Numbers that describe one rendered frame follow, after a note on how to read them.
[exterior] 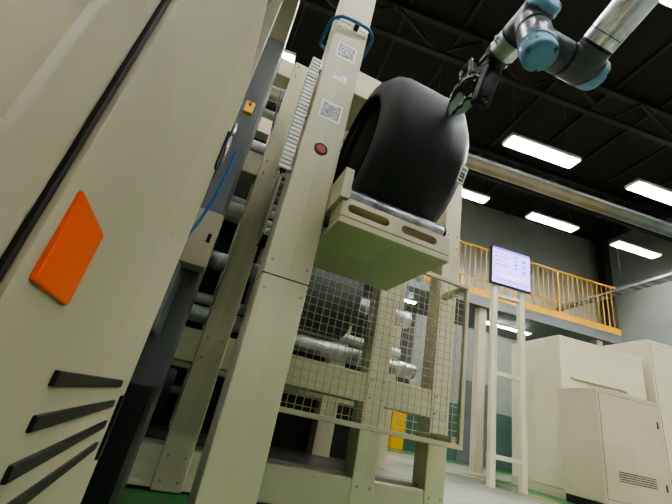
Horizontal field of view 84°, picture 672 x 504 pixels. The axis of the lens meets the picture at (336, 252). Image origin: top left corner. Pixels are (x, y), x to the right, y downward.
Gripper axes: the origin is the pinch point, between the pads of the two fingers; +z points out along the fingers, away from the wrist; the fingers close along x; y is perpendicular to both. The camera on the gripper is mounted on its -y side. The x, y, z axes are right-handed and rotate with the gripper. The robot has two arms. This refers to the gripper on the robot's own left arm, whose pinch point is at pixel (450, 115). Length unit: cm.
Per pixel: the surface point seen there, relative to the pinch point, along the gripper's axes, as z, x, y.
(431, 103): 1.1, 5.9, 2.9
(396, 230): 15.9, 6.4, -35.7
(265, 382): 31, 30, -81
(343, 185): 13.8, 24.9, -29.6
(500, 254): 262, -294, 188
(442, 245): 15.8, -9.3, -34.8
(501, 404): 805, -818, 141
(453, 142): 2.6, -3.2, -7.3
